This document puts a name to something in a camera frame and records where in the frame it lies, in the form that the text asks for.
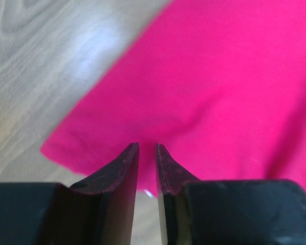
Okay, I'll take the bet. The pink red t shirt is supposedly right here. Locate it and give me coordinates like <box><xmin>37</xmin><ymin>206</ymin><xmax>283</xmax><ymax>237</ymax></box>
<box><xmin>41</xmin><ymin>1</ymin><xmax>306</xmax><ymax>195</ymax></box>

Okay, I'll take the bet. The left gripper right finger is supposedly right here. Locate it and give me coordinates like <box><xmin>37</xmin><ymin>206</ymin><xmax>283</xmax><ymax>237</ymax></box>
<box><xmin>156</xmin><ymin>143</ymin><xmax>207</xmax><ymax>244</ymax></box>

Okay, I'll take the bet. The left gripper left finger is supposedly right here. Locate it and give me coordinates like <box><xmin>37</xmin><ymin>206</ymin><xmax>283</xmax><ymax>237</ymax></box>
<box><xmin>30</xmin><ymin>142</ymin><xmax>140</xmax><ymax>245</ymax></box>

